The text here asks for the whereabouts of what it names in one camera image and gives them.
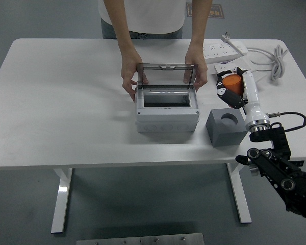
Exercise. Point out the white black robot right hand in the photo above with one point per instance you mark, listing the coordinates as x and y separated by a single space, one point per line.
252 102

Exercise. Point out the person's left hand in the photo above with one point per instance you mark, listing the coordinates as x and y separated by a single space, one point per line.
196 57

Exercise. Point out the person's right hand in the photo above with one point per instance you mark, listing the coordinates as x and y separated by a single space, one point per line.
130 71

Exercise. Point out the orange cylindrical battery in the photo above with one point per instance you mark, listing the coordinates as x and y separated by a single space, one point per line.
233 83

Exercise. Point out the smoky transparent hinged lid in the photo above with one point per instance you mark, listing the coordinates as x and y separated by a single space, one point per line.
165 76

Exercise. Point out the grey plastic enclosure box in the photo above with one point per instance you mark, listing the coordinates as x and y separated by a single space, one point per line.
167 120

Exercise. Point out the person's left forearm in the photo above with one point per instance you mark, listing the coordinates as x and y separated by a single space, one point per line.
200 23

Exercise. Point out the person's right forearm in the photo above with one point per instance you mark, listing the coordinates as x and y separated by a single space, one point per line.
122 28

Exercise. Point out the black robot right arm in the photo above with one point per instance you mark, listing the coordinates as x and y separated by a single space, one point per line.
278 139

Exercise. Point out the long white power strip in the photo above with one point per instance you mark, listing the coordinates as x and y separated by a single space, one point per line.
219 52

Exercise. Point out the small white socket strip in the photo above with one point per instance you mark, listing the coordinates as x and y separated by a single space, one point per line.
220 67

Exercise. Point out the grey block with round hole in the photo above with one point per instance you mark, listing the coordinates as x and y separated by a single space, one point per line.
227 135

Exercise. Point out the brown floor sign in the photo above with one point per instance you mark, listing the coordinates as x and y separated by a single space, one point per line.
217 11

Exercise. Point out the person's torso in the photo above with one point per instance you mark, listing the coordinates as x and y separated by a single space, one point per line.
148 15

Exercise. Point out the white table leg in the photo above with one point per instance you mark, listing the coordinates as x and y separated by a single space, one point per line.
61 199
241 199

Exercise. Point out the grey metal plate with screws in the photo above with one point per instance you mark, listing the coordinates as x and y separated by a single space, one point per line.
140 240

